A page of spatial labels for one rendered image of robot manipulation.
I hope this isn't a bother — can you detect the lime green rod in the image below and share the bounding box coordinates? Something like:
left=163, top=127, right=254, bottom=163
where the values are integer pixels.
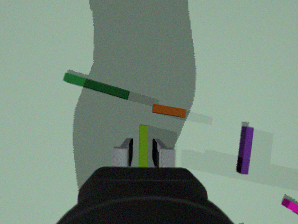
left=139, top=125, right=148, bottom=167

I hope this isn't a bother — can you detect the small magenta block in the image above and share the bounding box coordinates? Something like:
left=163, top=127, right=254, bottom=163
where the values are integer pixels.
left=281, top=198, right=298, bottom=213

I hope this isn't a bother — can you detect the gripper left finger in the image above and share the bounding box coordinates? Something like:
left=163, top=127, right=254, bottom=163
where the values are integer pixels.
left=111, top=138, right=133, bottom=167

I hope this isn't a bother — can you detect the orange rod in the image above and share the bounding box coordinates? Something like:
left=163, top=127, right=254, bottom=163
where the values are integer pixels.
left=152, top=104, right=186, bottom=118

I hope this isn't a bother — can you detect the dark green rod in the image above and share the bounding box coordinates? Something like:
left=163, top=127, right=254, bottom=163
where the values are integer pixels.
left=63, top=73, right=130, bottom=100

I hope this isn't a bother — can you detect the purple rod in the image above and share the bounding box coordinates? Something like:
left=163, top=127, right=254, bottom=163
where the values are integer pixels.
left=236, top=126, right=254, bottom=175

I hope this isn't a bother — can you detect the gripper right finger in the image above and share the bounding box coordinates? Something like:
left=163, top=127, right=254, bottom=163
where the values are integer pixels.
left=152, top=139, right=175, bottom=167

